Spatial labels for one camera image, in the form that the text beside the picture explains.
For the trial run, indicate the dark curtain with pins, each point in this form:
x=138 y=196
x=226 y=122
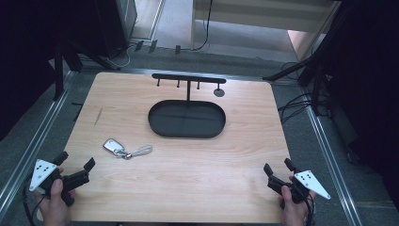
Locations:
x=370 y=78

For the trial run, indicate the black key rack with tray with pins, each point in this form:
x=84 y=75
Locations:
x=186 y=119

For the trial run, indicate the black metal stand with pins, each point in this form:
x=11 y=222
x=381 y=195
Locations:
x=317 y=84
x=58 y=75

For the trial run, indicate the person's right hand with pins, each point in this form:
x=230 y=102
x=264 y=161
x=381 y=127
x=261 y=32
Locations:
x=293 y=212

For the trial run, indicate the white cabinet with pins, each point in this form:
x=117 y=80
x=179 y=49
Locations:
x=266 y=14

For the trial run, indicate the small black floor plug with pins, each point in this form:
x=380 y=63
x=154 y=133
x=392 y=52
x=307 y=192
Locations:
x=139 y=45
x=153 y=46
x=177 y=49

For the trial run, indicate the dark cabinet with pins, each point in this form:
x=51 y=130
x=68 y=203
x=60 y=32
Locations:
x=119 y=25

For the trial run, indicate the person's left hand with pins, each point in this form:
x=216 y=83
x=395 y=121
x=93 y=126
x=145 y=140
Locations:
x=55 y=208

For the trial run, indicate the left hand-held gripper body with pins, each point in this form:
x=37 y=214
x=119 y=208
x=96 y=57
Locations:
x=41 y=174

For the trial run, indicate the aluminium floor rail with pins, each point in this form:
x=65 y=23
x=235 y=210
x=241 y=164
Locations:
x=138 y=71
x=332 y=166
x=31 y=150

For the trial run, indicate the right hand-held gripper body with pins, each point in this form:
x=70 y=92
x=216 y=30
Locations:
x=309 y=182

